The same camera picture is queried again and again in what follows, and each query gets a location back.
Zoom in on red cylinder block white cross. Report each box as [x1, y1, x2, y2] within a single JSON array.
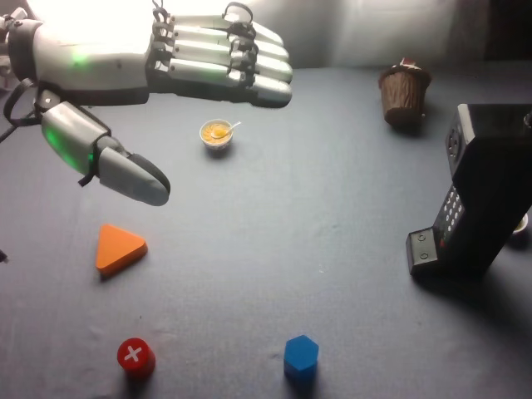
[[116, 337, 157, 377]]

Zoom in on orange triangle block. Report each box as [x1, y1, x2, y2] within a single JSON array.
[[95, 223, 149, 278]]

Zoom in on small bowl orange soup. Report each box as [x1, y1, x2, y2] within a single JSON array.
[[199, 118, 243, 153]]

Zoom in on small bowl green soup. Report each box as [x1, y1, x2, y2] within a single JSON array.
[[510, 214, 531, 238]]

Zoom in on brown toy cupcake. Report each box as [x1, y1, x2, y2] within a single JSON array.
[[378, 57, 433, 128]]

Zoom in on black walkie-talkie with antenna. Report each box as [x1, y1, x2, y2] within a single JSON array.
[[406, 103, 532, 283]]

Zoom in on blue hexagon block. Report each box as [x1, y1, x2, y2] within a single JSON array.
[[283, 334, 320, 377]]

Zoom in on grey table cloth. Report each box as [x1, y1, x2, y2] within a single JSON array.
[[0, 66, 532, 399]]

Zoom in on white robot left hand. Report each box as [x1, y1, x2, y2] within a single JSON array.
[[31, 2, 294, 207]]

